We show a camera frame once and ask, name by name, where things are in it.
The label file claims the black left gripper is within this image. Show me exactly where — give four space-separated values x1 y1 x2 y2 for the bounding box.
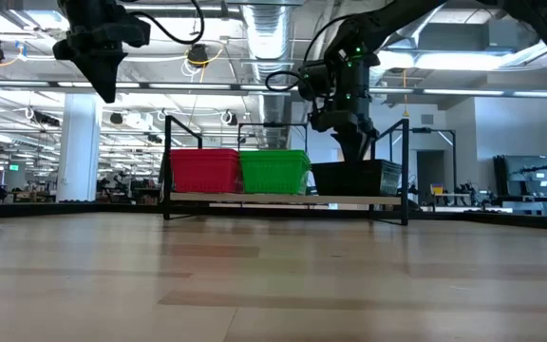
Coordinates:
52 18 151 104

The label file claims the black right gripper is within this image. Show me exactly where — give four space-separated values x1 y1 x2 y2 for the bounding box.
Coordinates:
310 109 380 162

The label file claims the black plastic basket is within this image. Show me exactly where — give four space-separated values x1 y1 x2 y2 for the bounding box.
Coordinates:
311 159 403 198

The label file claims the white building pillar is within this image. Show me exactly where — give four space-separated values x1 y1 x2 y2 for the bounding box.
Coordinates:
56 92 104 203

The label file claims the black equipment stand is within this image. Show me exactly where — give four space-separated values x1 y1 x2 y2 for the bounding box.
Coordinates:
491 154 547 216

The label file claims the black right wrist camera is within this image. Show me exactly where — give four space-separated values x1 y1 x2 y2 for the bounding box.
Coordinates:
296 60 337 102

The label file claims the black metal background frame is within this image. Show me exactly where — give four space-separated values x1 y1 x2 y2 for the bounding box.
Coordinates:
236 121 310 154

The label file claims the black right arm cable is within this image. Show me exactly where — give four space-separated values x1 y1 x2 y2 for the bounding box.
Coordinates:
264 13 350 94

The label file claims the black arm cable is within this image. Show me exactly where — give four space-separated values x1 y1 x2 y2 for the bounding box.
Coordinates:
128 0 207 47
264 13 350 94

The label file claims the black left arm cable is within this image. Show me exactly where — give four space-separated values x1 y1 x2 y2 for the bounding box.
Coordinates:
128 0 207 47

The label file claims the black frame wooden board shelf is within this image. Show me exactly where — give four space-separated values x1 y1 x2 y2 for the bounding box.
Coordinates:
161 115 410 227

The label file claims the silver air duct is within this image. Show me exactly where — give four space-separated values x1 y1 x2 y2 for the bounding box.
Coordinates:
240 0 294 149

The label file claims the black aluminium table frame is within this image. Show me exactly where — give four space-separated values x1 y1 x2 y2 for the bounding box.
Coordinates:
0 201 547 234

